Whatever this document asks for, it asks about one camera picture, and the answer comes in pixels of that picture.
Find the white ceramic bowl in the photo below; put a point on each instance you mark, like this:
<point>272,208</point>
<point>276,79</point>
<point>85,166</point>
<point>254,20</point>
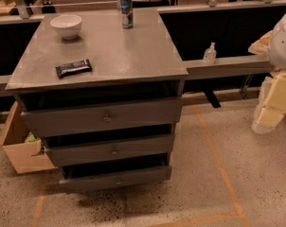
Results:
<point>67,26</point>

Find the clear sanitizer pump bottle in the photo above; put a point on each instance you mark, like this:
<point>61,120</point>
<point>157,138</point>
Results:
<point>210,55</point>

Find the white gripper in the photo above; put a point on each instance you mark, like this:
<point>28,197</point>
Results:
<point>283,44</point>

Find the grey three-drawer cabinet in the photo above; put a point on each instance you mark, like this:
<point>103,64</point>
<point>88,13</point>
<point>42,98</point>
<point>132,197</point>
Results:
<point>106,104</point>

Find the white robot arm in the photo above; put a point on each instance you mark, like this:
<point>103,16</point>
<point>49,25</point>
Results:
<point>277,51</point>

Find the blue and silver drink can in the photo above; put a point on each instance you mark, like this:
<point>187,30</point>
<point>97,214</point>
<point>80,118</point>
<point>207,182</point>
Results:
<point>126,7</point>

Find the dark blue rxbar wrapper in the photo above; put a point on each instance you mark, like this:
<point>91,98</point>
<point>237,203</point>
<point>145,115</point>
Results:
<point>73,68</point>

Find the open cardboard box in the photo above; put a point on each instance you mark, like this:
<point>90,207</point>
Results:
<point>25,157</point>

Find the grey metal railing ledge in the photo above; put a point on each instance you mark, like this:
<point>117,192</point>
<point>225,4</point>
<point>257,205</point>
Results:
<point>226,66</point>

